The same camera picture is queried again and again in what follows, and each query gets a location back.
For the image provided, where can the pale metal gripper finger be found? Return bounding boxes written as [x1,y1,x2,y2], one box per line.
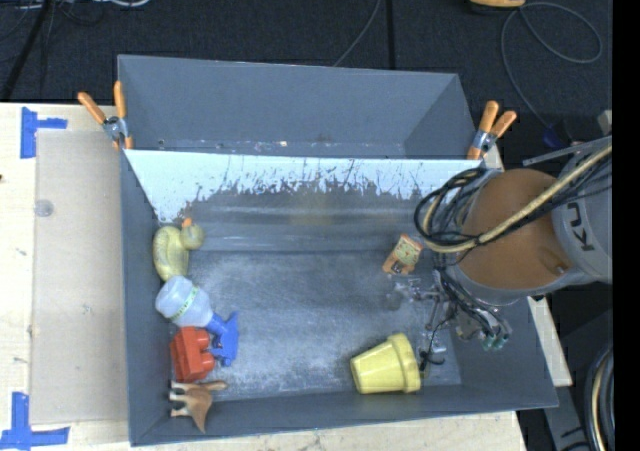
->
[394,281,447,302]
[425,300,452,334]

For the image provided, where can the yellow flower pot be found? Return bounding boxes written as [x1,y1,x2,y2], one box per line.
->
[349,332,423,396]

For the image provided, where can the grey metal bin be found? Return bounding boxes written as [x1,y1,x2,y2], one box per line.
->
[116,54,560,448]

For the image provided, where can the white and blue spray bottle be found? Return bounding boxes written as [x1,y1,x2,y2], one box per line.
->
[154,275,240,368]

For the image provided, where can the red toy block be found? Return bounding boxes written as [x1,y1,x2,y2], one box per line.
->
[169,326,218,384]

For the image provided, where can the brown toy animal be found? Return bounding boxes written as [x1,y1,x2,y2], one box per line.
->
[167,379,230,435]

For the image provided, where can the yellow rubber duck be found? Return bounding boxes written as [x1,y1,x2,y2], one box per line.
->
[152,217,207,283]

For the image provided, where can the pale wood board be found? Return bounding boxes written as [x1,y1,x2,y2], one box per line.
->
[29,128,131,426]

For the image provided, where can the black cylinder on white bracket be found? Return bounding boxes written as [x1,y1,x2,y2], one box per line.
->
[417,334,449,373]

